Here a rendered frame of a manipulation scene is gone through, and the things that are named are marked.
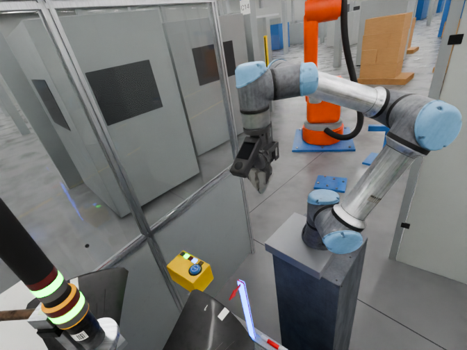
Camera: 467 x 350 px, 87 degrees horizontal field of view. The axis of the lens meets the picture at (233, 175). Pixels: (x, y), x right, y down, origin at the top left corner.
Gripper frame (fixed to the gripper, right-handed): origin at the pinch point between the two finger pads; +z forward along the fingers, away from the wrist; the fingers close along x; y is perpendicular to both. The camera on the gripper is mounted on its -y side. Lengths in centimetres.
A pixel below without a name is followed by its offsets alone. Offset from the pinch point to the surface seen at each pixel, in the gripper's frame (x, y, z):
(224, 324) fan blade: -3.3, -28.4, 24.8
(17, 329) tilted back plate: 37, -61, 14
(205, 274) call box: 21.4, -13.1, 38.1
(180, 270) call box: 30, -18, 36
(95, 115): 71, -7, -22
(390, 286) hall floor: -40, 101, 143
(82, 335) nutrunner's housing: -2, -51, -8
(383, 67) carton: 78, 749, 100
